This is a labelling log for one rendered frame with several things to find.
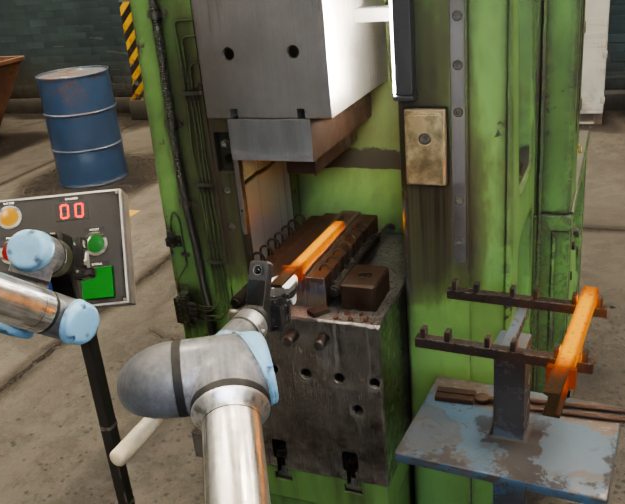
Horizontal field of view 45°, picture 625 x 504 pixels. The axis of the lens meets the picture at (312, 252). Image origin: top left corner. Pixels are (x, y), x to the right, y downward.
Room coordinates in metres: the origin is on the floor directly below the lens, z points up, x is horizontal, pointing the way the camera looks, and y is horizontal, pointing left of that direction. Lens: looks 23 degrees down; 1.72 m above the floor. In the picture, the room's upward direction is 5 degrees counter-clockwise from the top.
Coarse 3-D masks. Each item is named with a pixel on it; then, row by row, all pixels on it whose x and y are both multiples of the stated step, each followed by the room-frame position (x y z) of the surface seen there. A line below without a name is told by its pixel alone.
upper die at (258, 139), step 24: (240, 120) 1.64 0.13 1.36; (264, 120) 1.62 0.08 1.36; (288, 120) 1.60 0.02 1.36; (312, 120) 1.59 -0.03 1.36; (336, 120) 1.72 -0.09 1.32; (360, 120) 1.88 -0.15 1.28; (240, 144) 1.65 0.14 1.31; (264, 144) 1.62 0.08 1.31; (288, 144) 1.60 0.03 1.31; (312, 144) 1.58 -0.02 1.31
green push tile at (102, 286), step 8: (96, 272) 1.65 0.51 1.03; (104, 272) 1.65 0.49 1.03; (112, 272) 1.65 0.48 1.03; (88, 280) 1.64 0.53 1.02; (96, 280) 1.64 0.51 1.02; (104, 280) 1.64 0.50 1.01; (112, 280) 1.64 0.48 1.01; (88, 288) 1.63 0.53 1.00; (96, 288) 1.63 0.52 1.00; (104, 288) 1.63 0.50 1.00; (112, 288) 1.63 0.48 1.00; (88, 296) 1.62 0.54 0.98; (96, 296) 1.62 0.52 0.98; (104, 296) 1.62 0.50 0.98; (112, 296) 1.62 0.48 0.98
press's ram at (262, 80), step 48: (192, 0) 1.68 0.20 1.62; (240, 0) 1.63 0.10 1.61; (288, 0) 1.59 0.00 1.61; (336, 0) 1.63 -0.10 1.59; (240, 48) 1.64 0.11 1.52; (288, 48) 1.60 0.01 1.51; (336, 48) 1.61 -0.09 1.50; (384, 48) 1.92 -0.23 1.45; (240, 96) 1.64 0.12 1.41; (288, 96) 1.60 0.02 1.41; (336, 96) 1.59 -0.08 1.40
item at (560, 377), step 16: (592, 288) 1.32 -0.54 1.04; (592, 304) 1.25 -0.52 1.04; (576, 320) 1.20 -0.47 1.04; (576, 336) 1.14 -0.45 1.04; (560, 352) 1.10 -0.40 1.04; (576, 352) 1.09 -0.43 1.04; (560, 368) 1.03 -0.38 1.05; (576, 368) 1.03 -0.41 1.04; (560, 384) 0.99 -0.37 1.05; (560, 400) 1.00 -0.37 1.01
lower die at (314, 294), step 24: (312, 216) 2.03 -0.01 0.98; (336, 216) 1.99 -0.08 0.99; (360, 216) 1.96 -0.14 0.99; (288, 240) 1.87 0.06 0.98; (312, 240) 1.82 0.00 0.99; (336, 240) 1.80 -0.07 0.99; (360, 240) 1.82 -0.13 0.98; (288, 264) 1.68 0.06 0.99; (312, 264) 1.65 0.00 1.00; (336, 264) 1.65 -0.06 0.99; (312, 288) 1.59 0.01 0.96
